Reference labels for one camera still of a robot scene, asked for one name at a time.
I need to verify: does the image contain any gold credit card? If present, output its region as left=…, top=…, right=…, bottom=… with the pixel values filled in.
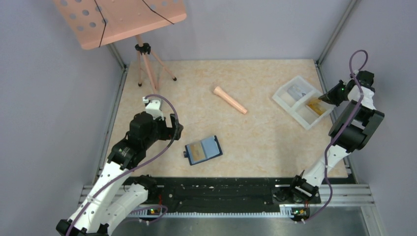
left=306, top=98, right=328, bottom=116
left=189, top=143, right=206, bottom=163

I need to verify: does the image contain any blue card holder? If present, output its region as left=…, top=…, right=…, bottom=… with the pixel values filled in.
left=183, top=135, right=223, bottom=166

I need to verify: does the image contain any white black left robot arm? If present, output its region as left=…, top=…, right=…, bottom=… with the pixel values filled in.
left=56, top=112, right=183, bottom=236

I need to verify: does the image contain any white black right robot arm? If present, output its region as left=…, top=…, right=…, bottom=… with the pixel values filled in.
left=274, top=70, right=385, bottom=204

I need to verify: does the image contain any silver card in tray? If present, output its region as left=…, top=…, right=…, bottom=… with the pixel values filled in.
left=287, top=84, right=311, bottom=101

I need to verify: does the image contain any white plastic divided tray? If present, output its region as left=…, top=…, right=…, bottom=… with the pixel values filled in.
left=272, top=76, right=335, bottom=130

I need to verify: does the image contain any pink tapered stick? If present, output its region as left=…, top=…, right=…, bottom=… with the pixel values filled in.
left=213, top=86, right=247, bottom=115

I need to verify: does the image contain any pink music stand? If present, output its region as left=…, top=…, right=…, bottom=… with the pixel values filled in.
left=52, top=0, right=188, bottom=92

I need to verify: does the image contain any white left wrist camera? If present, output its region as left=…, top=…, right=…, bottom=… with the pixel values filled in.
left=142, top=97, right=165, bottom=120

